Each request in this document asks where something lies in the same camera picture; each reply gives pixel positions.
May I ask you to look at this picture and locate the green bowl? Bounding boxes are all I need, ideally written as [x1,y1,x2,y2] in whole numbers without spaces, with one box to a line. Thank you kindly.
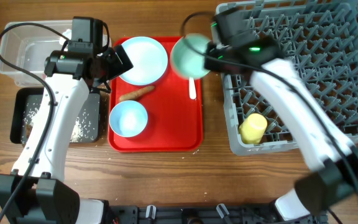
[170,34,209,80]

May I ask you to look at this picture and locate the large light blue plate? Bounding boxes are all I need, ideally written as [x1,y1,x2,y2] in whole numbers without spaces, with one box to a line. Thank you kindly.
[120,36,168,86]

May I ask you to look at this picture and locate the white plastic spoon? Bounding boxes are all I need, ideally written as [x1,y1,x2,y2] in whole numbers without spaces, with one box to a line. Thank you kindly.
[189,78,197,100]

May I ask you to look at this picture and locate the small light blue bowl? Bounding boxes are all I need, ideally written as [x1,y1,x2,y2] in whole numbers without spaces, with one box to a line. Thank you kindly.
[109,100,149,138]

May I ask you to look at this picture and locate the cooked white rice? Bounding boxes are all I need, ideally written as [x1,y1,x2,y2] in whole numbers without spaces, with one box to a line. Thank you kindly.
[19,93,101,145]

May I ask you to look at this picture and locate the yellow plastic cup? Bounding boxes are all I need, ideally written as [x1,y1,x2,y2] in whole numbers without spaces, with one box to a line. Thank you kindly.
[239,113,267,144]

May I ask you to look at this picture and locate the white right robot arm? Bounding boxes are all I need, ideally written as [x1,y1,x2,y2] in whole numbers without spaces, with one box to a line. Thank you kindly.
[204,8,358,221]

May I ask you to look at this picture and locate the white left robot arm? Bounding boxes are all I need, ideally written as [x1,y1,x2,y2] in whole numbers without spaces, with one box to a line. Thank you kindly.
[0,17,133,223]

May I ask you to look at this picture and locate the clear plastic waste bin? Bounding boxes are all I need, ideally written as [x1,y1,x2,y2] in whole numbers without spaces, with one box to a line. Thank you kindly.
[0,20,72,87]

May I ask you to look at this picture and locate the black waste tray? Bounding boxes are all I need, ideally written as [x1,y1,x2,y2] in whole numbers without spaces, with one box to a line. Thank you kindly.
[10,88,100,144]

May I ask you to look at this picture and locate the grey dishwasher rack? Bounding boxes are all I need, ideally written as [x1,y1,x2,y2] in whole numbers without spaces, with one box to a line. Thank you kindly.
[216,1,358,156]

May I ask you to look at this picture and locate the red serving tray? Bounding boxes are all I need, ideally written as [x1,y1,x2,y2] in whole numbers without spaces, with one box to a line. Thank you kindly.
[108,35,204,153]

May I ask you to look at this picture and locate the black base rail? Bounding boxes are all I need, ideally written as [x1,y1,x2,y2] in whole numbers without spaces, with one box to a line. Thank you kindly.
[105,203,328,224]

